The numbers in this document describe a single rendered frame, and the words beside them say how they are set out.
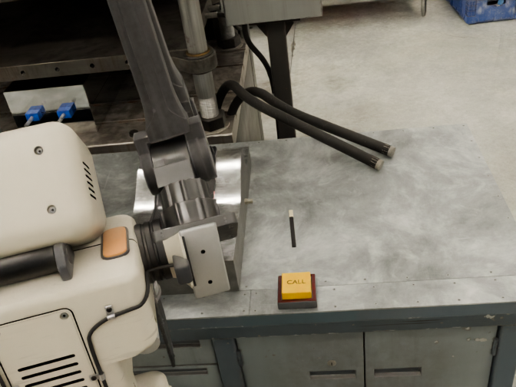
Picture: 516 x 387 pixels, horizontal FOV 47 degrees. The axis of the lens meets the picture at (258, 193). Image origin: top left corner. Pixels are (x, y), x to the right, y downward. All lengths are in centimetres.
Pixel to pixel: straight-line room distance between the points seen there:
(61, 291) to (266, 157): 106
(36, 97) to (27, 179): 134
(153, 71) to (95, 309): 33
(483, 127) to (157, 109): 272
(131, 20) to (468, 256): 87
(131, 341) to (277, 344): 67
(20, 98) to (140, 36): 129
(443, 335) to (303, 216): 42
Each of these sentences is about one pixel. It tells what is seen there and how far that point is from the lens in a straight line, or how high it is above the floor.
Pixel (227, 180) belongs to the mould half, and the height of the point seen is 91.
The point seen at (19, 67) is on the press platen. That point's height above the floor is 103.
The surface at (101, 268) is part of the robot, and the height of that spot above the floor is 124.
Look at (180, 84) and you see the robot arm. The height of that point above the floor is 128.
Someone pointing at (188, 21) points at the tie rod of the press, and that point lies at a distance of 177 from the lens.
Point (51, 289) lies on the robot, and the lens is 74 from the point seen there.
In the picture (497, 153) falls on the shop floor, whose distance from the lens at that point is 321.
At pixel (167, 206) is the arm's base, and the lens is 84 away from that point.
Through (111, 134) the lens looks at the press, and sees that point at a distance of 202.
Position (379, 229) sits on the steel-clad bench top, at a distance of 141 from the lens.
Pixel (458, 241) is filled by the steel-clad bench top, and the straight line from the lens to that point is 139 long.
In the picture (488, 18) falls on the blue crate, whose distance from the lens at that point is 482.
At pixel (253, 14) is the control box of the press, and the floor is 110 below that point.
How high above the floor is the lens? 170
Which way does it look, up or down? 35 degrees down
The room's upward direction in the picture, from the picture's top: 9 degrees counter-clockwise
